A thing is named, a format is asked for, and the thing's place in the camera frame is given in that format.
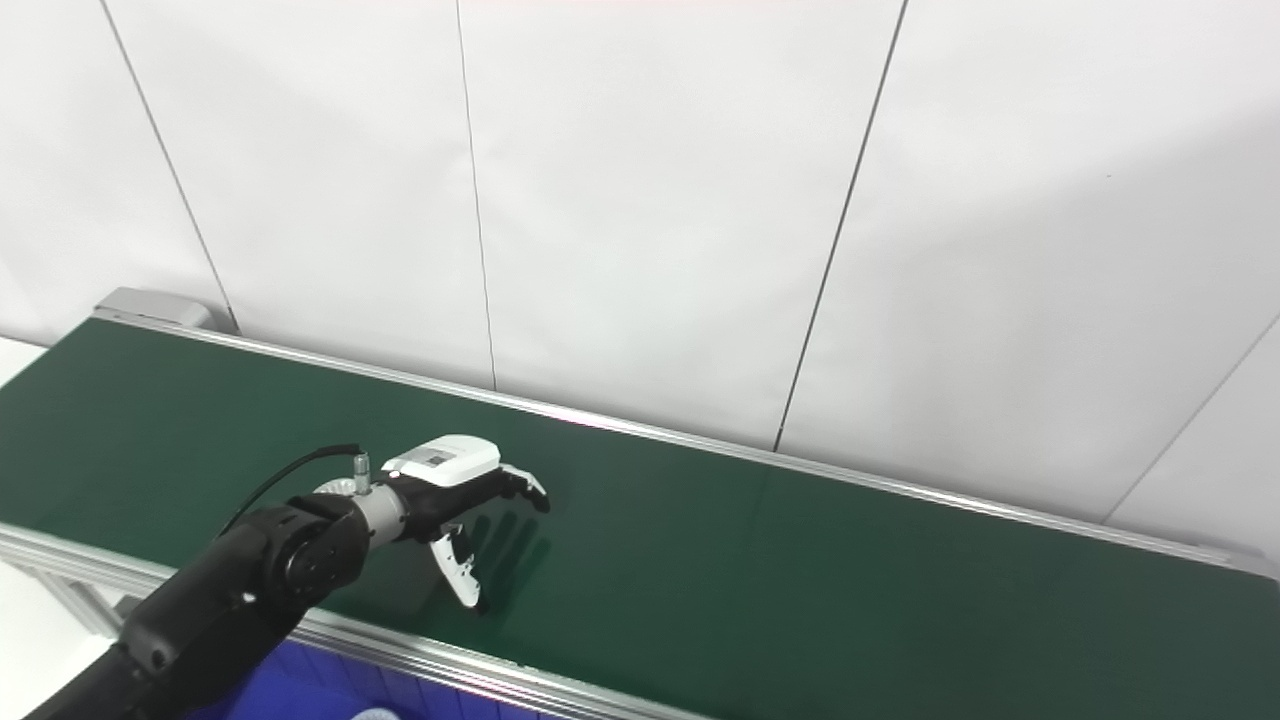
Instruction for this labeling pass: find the white and black left hand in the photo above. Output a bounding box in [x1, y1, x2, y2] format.
[380, 434, 552, 612]

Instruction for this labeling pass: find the green conveyor belt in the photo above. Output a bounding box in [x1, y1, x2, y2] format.
[0, 318, 1280, 720]
[0, 310, 1280, 720]

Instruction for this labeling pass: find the blue plastic bin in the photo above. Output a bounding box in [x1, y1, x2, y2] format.
[190, 640, 561, 720]

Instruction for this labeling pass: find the grey conveyor end box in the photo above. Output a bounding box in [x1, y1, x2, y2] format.
[95, 288, 216, 329]

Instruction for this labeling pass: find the aluminium conveyor leg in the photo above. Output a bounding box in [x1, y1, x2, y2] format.
[30, 565, 141, 641]

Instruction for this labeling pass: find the black wrist cable with plug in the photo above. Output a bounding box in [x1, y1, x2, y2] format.
[215, 443, 373, 541]

